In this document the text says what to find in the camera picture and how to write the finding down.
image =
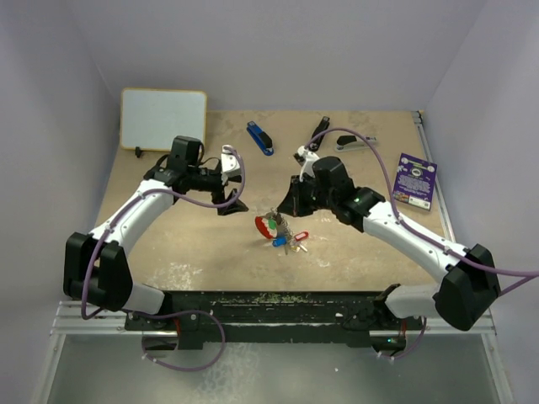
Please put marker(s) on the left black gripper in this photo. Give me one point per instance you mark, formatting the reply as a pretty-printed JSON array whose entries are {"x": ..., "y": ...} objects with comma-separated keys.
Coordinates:
[{"x": 218, "y": 195}]

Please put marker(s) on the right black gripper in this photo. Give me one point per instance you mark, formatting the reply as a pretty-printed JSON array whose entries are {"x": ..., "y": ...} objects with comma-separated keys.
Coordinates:
[{"x": 293, "y": 204}]

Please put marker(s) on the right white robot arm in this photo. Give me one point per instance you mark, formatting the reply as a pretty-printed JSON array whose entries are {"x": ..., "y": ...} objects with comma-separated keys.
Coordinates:
[{"x": 462, "y": 291}]

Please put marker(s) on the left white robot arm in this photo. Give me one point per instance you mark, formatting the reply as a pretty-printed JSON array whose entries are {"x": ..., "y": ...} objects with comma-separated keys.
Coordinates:
[{"x": 96, "y": 268}]

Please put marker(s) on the key with red tag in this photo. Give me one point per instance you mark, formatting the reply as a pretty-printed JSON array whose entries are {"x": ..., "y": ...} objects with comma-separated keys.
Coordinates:
[{"x": 299, "y": 237}]

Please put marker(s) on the key with blue tag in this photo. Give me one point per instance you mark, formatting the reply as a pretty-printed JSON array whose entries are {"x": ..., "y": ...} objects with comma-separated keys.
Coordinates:
[{"x": 279, "y": 242}]

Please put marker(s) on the key with yellow tag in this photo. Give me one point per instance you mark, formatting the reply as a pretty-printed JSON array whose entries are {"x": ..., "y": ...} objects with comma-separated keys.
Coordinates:
[{"x": 299, "y": 247}]

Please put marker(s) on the blue stapler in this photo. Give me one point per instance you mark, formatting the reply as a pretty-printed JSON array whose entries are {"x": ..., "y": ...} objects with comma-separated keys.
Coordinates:
[{"x": 261, "y": 138}]

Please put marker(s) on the grey black stapler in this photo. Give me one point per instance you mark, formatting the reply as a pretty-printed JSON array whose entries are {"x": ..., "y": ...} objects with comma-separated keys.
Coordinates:
[{"x": 348, "y": 143}]

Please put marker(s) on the purple card package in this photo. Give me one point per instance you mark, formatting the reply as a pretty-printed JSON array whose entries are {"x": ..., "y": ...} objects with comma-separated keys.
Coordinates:
[{"x": 415, "y": 182}]

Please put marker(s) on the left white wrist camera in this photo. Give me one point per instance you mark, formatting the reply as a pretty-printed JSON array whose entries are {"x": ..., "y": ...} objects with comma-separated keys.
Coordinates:
[{"x": 231, "y": 165}]

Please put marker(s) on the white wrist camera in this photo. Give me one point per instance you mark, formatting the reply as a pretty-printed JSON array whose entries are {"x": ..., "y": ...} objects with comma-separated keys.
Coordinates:
[
  {"x": 305, "y": 158},
  {"x": 231, "y": 165}
]

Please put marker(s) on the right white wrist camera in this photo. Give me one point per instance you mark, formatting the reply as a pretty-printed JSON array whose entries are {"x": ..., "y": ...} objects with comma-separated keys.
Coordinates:
[{"x": 305, "y": 158}]

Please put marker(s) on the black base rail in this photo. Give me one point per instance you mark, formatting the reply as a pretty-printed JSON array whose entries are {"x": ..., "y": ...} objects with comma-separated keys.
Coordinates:
[{"x": 353, "y": 318}]

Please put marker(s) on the small whiteboard yellow frame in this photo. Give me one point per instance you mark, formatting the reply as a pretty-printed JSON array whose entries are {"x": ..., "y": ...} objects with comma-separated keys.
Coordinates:
[{"x": 151, "y": 118}]

